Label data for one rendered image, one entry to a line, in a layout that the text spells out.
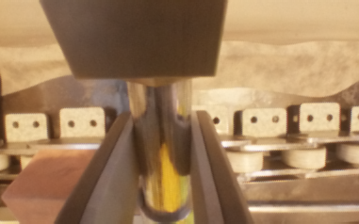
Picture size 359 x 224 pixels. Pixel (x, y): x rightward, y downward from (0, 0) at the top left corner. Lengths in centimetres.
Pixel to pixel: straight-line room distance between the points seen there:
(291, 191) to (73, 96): 26
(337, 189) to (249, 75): 16
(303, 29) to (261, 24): 5
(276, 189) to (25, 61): 29
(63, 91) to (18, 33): 8
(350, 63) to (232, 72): 14
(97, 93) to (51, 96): 6
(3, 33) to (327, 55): 35
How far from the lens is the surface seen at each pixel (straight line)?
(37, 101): 28
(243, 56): 23
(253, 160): 19
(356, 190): 29
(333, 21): 29
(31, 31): 27
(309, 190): 26
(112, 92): 24
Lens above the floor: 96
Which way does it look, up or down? 86 degrees down
